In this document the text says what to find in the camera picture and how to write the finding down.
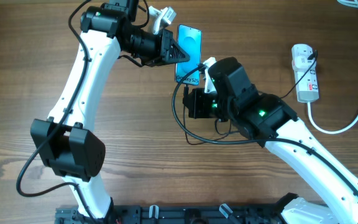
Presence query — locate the white charger plug adapter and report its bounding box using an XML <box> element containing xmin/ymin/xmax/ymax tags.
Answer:
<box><xmin>292</xmin><ymin>54</ymin><xmax>316</xmax><ymax>72</ymax></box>

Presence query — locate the black camera cable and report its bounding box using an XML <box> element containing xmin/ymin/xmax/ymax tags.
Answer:
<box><xmin>171</xmin><ymin>63</ymin><xmax>358</xmax><ymax>215</ymax></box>
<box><xmin>16</xmin><ymin>0</ymin><xmax>150</xmax><ymax>224</ymax></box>

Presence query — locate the white power strip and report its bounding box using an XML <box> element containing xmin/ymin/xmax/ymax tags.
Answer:
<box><xmin>291</xmin><ymin>44</ymin><xmax>319</xmax><ymax>103</ymax></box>

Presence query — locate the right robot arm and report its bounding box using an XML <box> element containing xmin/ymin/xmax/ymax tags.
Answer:
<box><xmin>183</xmin><ymin>57</ymin><xmax>358</xmax><ymax>223</ymax></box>

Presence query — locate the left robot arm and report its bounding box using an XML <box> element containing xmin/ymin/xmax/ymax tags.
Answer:
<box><xmin>30</xmin><ymin>1</ymin><xmax>190</xmax><ymax>223</ymax></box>

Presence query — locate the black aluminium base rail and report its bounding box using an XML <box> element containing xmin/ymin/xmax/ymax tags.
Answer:
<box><xmin>55</xmin><ymin>204</ymin><xmax>285</xmax><ymax>224</ymax></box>

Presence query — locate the blue screen Galaxy smartphone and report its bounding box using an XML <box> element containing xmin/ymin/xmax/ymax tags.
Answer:
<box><xmin>175</xmin><ymin>24</ymin><xmax>202</xmax><ymax>82</ymax></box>

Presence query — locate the black right camera cable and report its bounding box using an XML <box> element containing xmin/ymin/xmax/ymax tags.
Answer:
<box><xmin>171</xmin><ymin>63</ymin><xmax>358</xmax><ymax>215</ymax></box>

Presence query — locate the black USB charging cable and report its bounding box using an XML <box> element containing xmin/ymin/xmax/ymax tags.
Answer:
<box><xmin>182</xmin><ymin>49</ymin><xmax>319</xmax><ymax>146</ymax></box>

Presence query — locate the black left camera cable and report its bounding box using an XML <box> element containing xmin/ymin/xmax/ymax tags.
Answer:
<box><xmin>16</xmin><ymin>0</ymin><xmax>150</xmax><ymax>224</ymax></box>

